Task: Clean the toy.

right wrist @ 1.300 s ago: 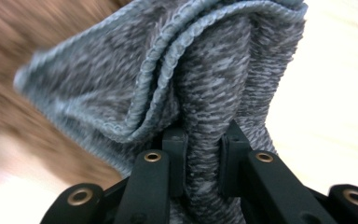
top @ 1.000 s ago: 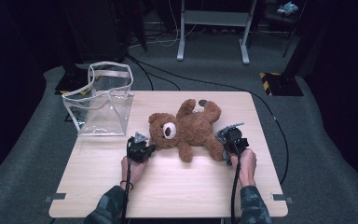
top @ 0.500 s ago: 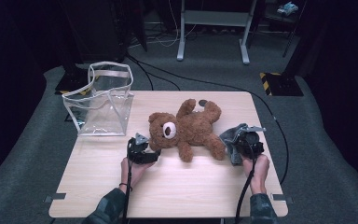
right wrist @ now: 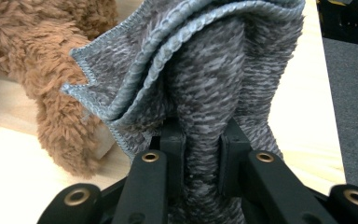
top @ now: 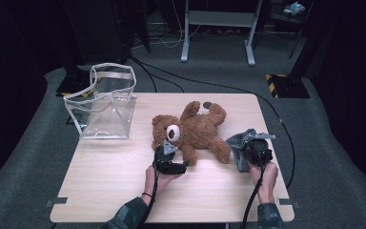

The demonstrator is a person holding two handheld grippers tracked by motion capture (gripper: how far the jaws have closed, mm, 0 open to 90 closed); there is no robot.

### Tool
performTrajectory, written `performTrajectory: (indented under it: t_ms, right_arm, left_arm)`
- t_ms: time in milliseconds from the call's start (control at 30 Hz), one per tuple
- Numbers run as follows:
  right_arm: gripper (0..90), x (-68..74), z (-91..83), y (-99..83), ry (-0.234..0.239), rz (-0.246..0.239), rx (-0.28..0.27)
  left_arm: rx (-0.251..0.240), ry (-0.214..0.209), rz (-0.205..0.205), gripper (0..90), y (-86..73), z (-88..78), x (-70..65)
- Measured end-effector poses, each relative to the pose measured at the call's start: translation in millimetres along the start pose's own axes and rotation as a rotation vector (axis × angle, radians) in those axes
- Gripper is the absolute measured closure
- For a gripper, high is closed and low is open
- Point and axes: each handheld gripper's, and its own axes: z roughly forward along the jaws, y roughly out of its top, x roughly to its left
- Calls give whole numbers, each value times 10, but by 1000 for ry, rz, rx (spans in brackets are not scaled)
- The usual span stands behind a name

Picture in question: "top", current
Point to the black round table grommet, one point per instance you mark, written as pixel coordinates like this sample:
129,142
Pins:
207,105

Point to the person's right hand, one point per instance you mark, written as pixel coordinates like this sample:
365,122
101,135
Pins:
267,181

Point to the white metal desk frame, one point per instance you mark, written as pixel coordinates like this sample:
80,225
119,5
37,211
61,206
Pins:
219,19

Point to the person's left hand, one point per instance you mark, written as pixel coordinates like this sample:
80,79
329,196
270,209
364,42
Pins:
158,184

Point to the clear plastic bag white trim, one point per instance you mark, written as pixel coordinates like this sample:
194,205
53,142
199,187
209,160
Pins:
108,117

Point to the black stand base striped edge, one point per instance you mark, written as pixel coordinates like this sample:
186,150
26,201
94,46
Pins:
290,86
73,84

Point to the blue white packet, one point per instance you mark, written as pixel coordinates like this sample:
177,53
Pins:
294,8

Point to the black cabinet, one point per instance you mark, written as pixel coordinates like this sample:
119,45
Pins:
98,31

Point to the grey table bracket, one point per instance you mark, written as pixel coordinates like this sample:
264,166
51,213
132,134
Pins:
57,201
287,202

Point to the black wristband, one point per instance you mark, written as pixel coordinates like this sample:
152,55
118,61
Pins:
146,194

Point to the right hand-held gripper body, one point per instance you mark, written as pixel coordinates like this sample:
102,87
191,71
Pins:
259,151

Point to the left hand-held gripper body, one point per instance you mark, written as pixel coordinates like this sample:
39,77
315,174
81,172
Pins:
163,163

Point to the grey cloth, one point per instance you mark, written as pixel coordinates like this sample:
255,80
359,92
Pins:
239,149

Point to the brown teddy bear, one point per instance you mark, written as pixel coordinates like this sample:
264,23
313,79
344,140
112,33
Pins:
197,133

